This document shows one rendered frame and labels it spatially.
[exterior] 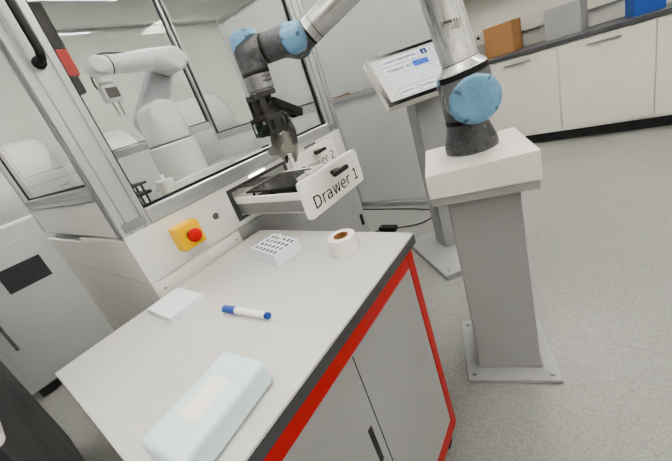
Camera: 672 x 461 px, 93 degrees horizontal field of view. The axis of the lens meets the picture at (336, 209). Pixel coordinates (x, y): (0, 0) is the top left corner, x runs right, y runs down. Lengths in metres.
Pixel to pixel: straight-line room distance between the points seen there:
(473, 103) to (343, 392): 0.67
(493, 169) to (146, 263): 0.95
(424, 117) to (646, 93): 2.29
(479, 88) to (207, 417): 0.80
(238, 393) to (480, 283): 0.88
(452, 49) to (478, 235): 0.54
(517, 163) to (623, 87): 2.83
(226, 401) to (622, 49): 3.59
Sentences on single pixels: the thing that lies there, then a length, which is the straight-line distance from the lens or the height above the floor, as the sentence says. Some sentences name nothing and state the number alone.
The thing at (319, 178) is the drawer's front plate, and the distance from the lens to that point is 0.91.
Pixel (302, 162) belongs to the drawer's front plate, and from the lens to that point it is 1.33.
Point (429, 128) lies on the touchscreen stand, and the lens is 1.85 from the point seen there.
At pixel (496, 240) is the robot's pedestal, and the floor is 0.56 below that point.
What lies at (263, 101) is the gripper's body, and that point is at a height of 1.15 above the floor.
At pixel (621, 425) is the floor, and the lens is 1.39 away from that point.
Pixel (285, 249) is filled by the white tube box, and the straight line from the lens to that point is 0.84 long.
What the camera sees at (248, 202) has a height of 0.88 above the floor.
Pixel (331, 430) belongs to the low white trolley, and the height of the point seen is 0.62.
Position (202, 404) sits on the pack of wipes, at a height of 0.81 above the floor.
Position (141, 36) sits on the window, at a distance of 1.13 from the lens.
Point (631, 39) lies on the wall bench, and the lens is 3.67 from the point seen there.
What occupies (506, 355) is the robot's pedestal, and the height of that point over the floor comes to 0.08.
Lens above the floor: 1.13
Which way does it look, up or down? 20 degrees down
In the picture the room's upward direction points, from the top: 19 degrees counter-clockwise
